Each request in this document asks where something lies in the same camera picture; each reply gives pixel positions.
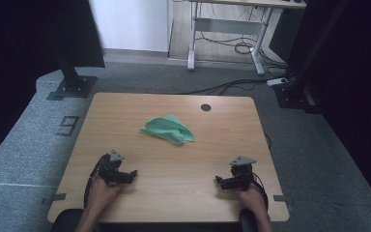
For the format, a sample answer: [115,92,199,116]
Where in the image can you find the coiled black cables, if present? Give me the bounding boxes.
[195,30,289,71]

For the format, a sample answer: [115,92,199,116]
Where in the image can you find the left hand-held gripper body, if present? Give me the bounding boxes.
[98,149,126,187]

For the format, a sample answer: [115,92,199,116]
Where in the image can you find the black metal stand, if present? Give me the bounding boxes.
[272,0,352,114]
[46,35,99,102]

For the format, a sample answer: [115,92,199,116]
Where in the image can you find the grey tape strip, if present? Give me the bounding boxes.
[272,194,295,206]
[42,192,68,206]

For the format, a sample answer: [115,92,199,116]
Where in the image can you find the black chair armrest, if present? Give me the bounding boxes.
[50,208,86,232]
[239,208,259,232]

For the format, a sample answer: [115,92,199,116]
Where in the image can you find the black floor cable bundle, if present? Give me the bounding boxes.
[178,78,271,97]

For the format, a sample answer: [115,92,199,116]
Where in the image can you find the black curtain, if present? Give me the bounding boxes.
[286,0,371,218]
[0,0,106,169]

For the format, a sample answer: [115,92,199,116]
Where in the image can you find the green cloth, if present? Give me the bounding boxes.
[139,114,196,146]

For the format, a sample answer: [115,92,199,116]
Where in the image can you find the black computer tower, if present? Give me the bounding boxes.
[268,8,305,63]

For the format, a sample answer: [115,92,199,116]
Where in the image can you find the white power strip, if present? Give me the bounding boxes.
[266,76,290,88]

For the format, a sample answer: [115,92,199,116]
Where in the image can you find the right hand-held gripper black cable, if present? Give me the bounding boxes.
[249,171,270,211]

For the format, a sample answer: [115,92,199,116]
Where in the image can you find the hand-held gripper black cable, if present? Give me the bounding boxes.
[83,153,111,209]
[249,171,270,211]

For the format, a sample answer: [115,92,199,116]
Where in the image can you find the white desk frame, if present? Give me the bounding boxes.
[186,0,307,77]

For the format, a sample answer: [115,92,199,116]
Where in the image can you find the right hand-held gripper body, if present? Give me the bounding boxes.
[229,156,258,191]

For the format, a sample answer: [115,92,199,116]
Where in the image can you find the person's right hand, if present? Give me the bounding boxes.
[238,185,269,215]

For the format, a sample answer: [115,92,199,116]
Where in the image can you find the left hand-held gripper black cable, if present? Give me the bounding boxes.
[83,153,111,209]

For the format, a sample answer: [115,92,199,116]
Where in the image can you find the person's left hand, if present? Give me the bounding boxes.
[88,175,124,211]

